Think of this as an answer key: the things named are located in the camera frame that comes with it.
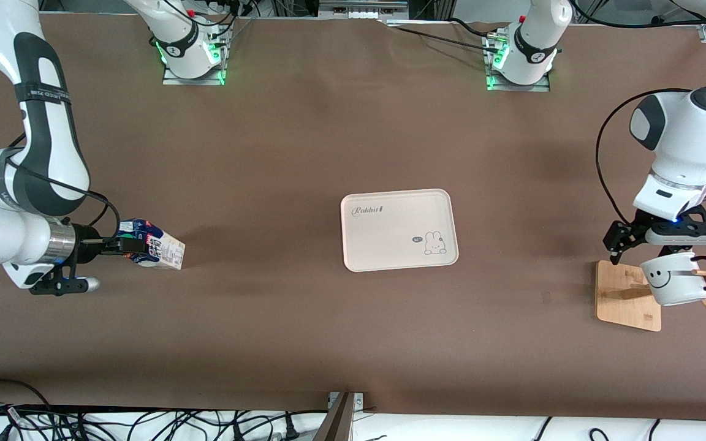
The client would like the blue white milk carton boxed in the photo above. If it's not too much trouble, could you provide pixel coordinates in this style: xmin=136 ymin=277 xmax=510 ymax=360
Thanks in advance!
xmin=114 ymin=219 xmax=186 ymax=270

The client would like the white smiley face cup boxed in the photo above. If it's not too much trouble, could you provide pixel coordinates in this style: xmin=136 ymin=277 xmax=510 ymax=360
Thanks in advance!
xmin=640 ymin=252 xmax=706 ymax=307

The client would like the cream rabbit print tray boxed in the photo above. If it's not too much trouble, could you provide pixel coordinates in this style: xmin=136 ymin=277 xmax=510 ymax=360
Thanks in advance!
xmin=341 ymin=189 xmax=459 ymax=273

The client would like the wooden mug stand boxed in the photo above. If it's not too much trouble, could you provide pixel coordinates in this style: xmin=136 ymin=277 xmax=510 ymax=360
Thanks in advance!
xmin=595 ymin=236 xmax=706 ymax=333

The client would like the grey power strip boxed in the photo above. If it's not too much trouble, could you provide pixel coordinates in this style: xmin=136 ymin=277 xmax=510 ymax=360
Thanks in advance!
xmin=319 ymin=0 xmax=409 ymax=19

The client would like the aluminium left arm base plate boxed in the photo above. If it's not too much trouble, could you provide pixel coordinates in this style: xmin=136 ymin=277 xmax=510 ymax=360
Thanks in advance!
xmin=485 ymin=28 xmax=552 ymax=92

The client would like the aluminium right arm base plate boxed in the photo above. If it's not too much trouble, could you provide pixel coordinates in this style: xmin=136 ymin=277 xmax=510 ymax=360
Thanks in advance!
xmin=162 ymin=17 xmax=227 ymax=86

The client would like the short black table cable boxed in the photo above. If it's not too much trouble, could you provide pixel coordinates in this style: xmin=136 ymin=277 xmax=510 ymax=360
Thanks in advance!
xmin=448 ymin=17 xmax=496 ymax=36

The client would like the long black table cable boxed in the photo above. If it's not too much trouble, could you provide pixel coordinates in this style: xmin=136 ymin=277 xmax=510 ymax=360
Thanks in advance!
xmin=384 ymin=21 xmax=502 ymax=55

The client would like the dark aluminium post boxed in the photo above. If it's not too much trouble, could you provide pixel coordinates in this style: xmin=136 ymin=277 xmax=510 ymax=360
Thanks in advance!
xmin=313 ymin=392 xmax=355 ymax=441

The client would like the small metal bracket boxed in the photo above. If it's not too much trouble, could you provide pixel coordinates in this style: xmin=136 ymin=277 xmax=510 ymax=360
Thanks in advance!
xmin=327 ymin=392 xmax=366 ymax=410

